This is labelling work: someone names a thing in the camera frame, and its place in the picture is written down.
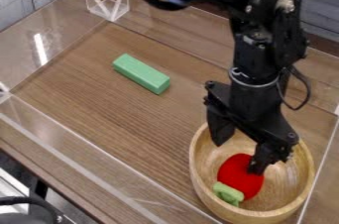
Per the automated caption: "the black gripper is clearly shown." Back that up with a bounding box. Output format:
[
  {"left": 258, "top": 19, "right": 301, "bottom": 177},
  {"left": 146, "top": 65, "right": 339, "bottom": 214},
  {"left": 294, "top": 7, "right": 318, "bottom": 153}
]
[{"left": 204, "top": 72, "right": 299, "bottom": 175}]

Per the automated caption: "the red plush tomato green stem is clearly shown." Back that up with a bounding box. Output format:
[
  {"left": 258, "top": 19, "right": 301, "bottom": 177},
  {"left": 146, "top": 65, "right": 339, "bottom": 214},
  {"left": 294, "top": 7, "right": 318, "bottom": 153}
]
[{"left": 212, "top": 154, "right": 263, "bottom": 206}]

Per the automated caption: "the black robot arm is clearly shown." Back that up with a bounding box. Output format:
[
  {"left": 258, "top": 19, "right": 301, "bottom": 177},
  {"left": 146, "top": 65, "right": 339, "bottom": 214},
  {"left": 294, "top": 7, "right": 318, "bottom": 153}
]
[{"left": 144, "top": 0, "right": 309, "bottom": 174}]

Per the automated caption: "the wooden bowl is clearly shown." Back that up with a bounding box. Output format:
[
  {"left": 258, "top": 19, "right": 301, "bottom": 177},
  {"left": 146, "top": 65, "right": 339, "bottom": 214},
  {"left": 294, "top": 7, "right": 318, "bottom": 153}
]
[{"left": 190, "top": 125, "right": 315, "bottom": 224}]

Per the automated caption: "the green rectangular block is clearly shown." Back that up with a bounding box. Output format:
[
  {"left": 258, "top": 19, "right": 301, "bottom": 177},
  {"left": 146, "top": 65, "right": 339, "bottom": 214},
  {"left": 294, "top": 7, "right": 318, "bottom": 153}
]
[{"left": 112, "top": 54, "right": 171, "bottom": 94}]

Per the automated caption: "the clear acrylic enclosure wall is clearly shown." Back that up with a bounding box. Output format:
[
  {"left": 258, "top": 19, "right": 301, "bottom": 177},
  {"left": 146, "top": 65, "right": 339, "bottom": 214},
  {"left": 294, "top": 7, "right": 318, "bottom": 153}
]
[{"left": 0, "top": 81, "right": 216, "bottom": 224}]

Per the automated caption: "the clear acrylic corner bracket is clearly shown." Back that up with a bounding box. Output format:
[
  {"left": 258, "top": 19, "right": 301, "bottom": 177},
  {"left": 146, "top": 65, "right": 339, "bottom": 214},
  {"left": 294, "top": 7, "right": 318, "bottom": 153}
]
[{"left": 84, "top": 0, "right": 130, "bottom": 22}]

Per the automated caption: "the black metal table frame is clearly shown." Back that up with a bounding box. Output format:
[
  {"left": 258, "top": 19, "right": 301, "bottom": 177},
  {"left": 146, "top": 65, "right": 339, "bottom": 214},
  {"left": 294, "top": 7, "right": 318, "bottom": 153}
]
[{"left": 0, "top": 150, "right": 90, "bottom": 224}]

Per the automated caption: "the black cable bottom left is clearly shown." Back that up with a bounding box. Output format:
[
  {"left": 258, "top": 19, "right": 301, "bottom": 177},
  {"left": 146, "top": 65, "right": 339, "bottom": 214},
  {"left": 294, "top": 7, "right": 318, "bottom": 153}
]
[{"left": 0, "top": 196, "right": 64, "bottom": 224}]

